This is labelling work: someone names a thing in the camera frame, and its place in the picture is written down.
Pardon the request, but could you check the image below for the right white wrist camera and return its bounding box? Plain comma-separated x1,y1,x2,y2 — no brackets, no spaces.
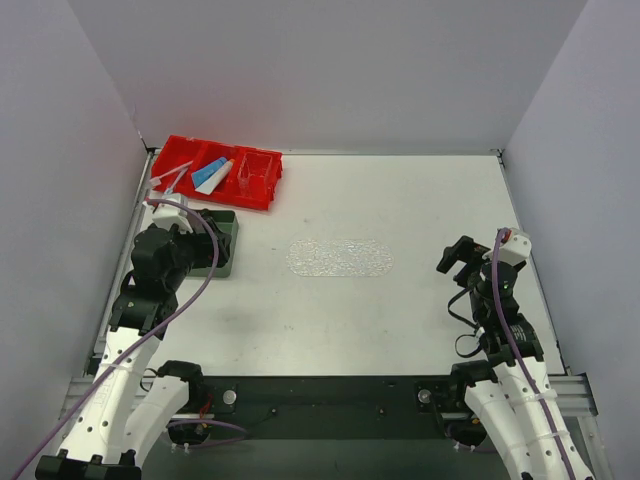
497,228,532,266

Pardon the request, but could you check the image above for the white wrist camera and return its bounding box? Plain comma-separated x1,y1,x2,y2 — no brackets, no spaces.
497,228,532,266
144,199,193,233

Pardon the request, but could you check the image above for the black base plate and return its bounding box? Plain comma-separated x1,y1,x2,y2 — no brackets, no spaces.
168,375,479,445

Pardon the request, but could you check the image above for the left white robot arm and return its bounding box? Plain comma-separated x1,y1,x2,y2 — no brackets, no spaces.
35,201,233,479

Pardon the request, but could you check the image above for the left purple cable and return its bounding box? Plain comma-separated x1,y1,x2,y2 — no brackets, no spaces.
8,198,221,480

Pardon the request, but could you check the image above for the green metal tray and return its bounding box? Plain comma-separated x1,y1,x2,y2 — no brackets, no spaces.
189,209,239,278

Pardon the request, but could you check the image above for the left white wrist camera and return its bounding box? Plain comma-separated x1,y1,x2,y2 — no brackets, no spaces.
144,199,193,233

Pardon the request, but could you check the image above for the blue toothpaste tube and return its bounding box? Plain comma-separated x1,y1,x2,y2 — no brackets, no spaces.
191,157,227,188

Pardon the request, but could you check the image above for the aluminium frame rail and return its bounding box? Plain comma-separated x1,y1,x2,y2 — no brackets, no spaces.
60,375,598,417

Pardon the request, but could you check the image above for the white toothpaste tube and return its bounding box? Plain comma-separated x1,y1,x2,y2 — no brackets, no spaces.
195,159,234,195

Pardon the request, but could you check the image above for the red divided plastic bin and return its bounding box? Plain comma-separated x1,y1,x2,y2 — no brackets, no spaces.
150,135,283,211

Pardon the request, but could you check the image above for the pink white toothbrush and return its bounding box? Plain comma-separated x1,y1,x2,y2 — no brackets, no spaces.
149,161,192,187

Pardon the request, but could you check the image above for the clear textured holder box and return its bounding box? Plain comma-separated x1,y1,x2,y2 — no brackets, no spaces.
237,151,273,198

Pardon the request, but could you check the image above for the clear textured oval tray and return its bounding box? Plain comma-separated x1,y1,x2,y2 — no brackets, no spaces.
286,239,394,278

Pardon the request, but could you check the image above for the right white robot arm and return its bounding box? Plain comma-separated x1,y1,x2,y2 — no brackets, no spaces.
436,228,594,479

